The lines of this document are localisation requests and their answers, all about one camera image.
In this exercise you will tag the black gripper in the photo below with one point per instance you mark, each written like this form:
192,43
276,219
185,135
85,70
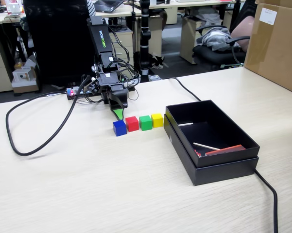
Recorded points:
109,81

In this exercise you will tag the red wooden cube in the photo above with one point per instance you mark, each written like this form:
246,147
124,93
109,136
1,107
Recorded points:
132,125

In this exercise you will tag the blue wooden cube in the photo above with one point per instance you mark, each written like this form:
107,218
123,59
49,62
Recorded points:
119,129

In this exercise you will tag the green wooden cube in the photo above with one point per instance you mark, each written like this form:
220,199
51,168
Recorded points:
145,123

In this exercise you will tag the yellow wooden cube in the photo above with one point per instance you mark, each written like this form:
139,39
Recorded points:
157,121

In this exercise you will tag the flat red orange box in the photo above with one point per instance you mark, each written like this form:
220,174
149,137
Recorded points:
226,149

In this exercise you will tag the black box outer shell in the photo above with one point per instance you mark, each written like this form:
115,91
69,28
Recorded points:
221,174

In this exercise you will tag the black box inner tray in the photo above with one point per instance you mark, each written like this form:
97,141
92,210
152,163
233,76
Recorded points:
233,157

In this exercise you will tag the large cardboard box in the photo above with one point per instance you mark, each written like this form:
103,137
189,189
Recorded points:
277,53

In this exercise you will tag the controller board with red light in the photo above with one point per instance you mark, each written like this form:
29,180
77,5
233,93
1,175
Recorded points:
72,92

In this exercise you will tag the beige drawer cabinet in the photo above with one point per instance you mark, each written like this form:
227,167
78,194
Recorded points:
0,68
126,48

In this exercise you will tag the short white stick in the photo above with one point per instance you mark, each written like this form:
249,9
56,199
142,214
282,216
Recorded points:
185,124

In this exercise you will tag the black jointed stand pole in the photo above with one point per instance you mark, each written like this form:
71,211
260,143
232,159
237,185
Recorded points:
145,34

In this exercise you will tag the small red pieces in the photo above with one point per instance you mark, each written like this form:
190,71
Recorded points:
198,153

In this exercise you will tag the black high-back office chair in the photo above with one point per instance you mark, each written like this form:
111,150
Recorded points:
58,36

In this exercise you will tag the white office desk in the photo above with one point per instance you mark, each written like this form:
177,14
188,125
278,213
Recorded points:
121,13
0,19

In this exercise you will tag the long white stick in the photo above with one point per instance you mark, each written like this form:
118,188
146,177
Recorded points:
206,146

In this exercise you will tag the small white carton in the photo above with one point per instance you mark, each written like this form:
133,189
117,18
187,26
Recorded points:
23,77

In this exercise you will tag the striped shirt person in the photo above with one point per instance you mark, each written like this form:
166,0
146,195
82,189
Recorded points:
91,8

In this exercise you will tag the open black laptop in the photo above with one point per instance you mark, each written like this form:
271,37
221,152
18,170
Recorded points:
107,4

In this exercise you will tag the black office chair with armrests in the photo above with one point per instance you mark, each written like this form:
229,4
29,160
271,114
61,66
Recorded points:
209,55

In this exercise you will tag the grey clothes pile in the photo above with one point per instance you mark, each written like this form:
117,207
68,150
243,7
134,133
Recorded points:
216,38

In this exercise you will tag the pink beige garment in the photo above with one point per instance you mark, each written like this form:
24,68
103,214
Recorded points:
243,34

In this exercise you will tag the white shipping label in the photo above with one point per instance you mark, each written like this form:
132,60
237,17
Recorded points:
268,15

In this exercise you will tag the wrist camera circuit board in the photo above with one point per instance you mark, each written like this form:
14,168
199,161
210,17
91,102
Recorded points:
91,86

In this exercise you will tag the beige desk pedestal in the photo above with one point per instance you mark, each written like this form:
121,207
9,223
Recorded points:
187,38

